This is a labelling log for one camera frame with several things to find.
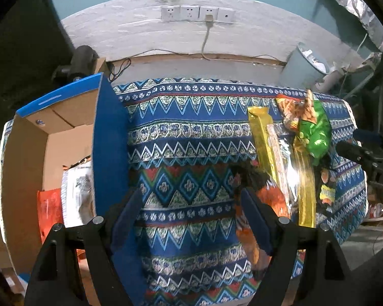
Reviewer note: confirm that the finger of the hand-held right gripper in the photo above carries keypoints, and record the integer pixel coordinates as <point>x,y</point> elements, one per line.
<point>351,151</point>
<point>367,136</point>

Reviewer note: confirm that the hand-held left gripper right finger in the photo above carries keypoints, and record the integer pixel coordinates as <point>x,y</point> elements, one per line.
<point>253,220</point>

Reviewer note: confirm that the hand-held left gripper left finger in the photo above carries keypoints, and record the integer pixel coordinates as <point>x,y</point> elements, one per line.
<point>127,220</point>

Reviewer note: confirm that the orange snack bag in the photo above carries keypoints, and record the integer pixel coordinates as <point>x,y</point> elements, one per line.
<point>274,197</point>

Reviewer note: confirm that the yellow snack bag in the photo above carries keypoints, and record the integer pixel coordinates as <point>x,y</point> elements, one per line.
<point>261,134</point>

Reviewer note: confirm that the blue cardboard box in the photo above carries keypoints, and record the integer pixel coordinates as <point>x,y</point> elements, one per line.
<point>22,165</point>

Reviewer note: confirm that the red white packet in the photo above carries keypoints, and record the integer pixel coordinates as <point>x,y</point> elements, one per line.
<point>375,212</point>

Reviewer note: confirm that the green snack packet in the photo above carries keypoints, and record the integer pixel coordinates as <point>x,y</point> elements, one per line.
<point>316,134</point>

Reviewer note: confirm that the small black snack packet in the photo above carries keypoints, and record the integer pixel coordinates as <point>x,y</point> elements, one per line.
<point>326,194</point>

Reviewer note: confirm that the white snack packet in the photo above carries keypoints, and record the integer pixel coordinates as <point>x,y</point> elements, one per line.
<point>78,191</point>

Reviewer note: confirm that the white pipe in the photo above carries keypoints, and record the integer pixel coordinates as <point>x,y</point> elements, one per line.
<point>330,81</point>

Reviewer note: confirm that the small orange patterned packet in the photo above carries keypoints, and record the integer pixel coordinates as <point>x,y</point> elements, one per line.
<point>289,108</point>

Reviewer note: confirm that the red snack packet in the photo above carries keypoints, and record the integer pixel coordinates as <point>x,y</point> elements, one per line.
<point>49,208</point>

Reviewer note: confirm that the grey trash bin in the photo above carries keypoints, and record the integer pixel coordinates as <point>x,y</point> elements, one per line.
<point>300,70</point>

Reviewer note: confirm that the small brown cardboard box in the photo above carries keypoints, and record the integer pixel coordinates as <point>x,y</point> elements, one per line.
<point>99,67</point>

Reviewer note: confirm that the black rounded device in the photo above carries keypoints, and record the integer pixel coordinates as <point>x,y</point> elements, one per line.
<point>81,59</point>

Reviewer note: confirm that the large dark cabinet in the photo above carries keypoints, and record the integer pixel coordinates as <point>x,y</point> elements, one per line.
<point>19,54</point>

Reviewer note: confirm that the silver foil duct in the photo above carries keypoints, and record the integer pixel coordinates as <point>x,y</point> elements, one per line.
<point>354,3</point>

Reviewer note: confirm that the white wall socket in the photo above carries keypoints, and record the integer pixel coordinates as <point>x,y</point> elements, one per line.
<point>204,11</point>
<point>170,13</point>
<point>189,12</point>
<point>226,15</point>

